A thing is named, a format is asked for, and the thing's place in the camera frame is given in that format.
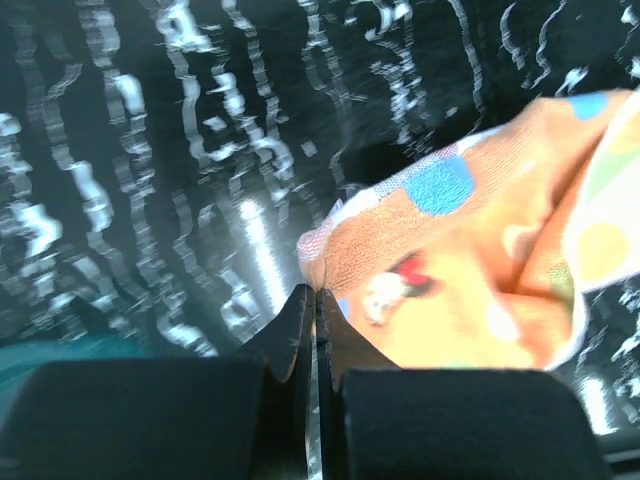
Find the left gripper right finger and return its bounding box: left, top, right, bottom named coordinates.
left=316, top=290, right=612, bottom=479

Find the black marbled table mat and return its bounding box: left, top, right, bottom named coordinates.
left=0, top=0, right=640, bottom=436

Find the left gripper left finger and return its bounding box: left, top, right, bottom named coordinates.
left=1, top=285, right=315, bottom=479

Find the blue transparent plastic bin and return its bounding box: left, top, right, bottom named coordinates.
left=1, top=335, right=151, bottom=369

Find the orange polka dot towel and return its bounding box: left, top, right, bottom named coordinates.
left=297, top=90, right=639, bottom=370

